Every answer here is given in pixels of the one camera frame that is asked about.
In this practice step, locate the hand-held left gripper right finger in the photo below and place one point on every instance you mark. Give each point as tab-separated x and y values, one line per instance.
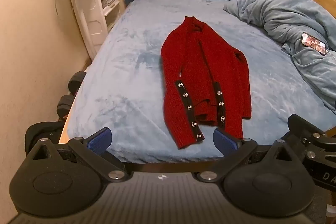
225	140

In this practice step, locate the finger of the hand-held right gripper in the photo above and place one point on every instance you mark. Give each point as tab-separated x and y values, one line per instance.
302	124

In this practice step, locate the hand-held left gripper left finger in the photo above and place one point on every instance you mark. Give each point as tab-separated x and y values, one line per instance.
101	139

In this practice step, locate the red knit cardigan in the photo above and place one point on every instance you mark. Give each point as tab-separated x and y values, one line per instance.
207	74

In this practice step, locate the black dumbbell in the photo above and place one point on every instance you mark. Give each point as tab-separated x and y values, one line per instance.
76	82
65	106

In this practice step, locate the black bag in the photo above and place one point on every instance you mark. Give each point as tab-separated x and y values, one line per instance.
43	130

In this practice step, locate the smartphone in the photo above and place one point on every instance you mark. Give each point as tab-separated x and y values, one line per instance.
313	43

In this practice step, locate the bed with blue sheet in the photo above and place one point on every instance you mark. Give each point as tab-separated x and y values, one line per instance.
126	56

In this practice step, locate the blue-grey fleece blanket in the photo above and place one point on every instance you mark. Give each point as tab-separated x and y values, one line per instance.
296	19

